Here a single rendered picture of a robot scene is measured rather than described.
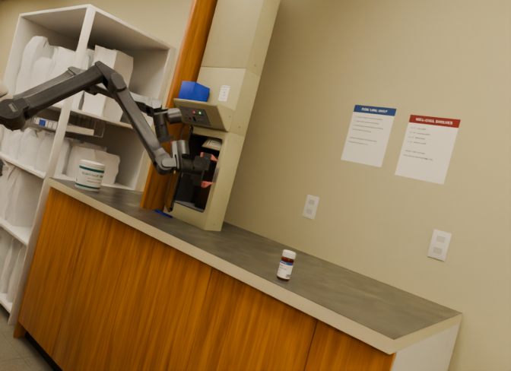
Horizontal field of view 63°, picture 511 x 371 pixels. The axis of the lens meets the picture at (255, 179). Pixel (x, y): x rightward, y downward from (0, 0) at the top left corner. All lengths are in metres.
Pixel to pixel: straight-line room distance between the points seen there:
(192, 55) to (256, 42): 0.38
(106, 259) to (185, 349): 0.64
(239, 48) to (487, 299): 1.48
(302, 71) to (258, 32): 0.41
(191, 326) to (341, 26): 1.61
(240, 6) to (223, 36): 0.16
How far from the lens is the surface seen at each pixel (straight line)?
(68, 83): 1.75
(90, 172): 2.39
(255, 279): 1.38
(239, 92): 1.97
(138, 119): 1.70
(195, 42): 2.27
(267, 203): 2.28
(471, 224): 1.84
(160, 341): 1.77
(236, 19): 2.16
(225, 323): 1.51
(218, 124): 1.95
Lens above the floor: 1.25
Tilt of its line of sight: 1 degrees down
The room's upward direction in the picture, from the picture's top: 15 degrees clockwise
